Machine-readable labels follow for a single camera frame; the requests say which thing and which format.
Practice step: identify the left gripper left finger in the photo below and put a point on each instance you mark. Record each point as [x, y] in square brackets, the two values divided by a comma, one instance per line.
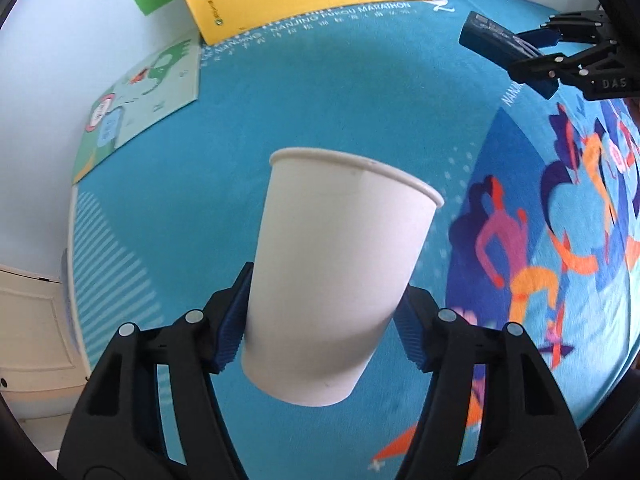
[115, 431]

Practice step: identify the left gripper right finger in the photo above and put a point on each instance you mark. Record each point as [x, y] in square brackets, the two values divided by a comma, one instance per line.
[527, 431]

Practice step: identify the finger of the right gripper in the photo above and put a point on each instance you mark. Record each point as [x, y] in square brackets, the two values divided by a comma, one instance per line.
[541, 37]
[545, 67]

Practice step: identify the black device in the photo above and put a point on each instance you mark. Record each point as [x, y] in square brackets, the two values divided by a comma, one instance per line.
[502, 47]

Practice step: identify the white paper cup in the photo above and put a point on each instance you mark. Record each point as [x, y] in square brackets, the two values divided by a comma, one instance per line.
[339, 240]

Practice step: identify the white door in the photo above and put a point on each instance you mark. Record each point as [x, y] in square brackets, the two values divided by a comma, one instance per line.
[40, 355]

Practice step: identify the blue marathon desk mat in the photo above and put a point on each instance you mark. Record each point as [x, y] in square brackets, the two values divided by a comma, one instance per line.
[539, 225]

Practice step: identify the green cartoon booklet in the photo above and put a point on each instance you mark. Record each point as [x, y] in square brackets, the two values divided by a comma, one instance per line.
[161, 84]

